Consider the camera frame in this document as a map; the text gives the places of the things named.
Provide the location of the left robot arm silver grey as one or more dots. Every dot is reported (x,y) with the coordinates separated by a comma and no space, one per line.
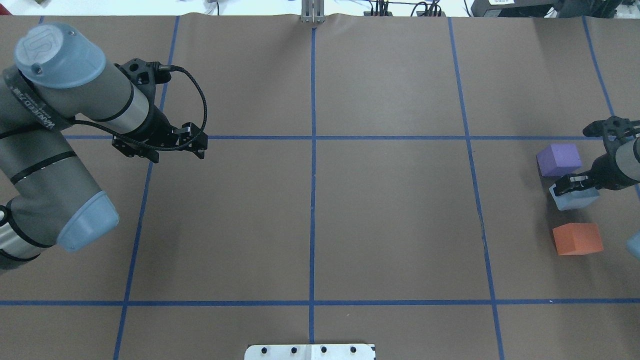
(60,79)

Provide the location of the purple block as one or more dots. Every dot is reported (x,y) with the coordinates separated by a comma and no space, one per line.
(558,159)

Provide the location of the aluminium frame post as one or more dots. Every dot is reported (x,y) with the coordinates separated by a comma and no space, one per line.
(313,11)

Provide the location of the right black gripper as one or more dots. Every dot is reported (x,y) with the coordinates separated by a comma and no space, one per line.
(606,172)

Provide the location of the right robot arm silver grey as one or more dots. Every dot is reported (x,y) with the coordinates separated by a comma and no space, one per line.
(627,158)

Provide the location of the light blue block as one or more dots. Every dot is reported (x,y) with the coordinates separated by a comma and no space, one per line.
(574,200)

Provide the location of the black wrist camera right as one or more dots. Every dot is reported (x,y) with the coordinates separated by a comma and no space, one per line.
(614,131)

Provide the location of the orange block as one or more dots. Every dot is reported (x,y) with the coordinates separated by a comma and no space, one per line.
(577,239)

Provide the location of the white pedestal column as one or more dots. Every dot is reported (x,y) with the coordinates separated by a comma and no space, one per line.
(327,351)

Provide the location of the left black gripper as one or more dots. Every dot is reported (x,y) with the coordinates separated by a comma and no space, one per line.
(159,124)

